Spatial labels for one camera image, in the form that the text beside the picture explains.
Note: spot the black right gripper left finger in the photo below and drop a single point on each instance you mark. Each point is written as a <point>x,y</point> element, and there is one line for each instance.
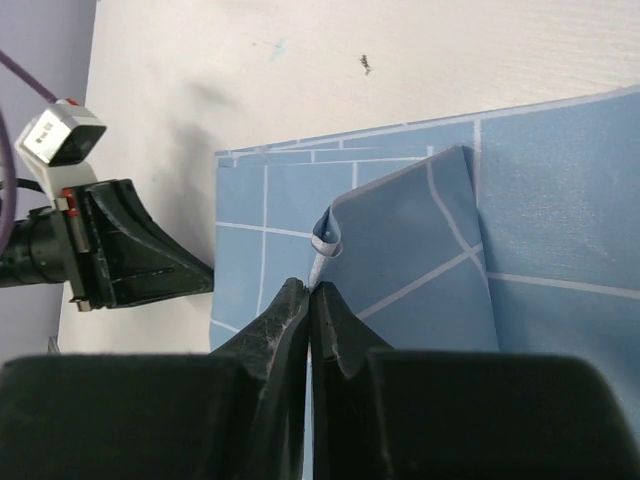
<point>235,413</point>

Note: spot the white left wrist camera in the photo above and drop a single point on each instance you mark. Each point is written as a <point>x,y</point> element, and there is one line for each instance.
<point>55,145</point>

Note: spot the blue grid placemat cloth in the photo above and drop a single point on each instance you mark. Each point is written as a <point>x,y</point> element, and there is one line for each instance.
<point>506,232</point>

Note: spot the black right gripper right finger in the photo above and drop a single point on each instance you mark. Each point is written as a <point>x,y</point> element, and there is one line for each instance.
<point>383,413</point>

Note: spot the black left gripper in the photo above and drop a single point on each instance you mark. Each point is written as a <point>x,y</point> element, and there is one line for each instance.
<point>101,240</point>

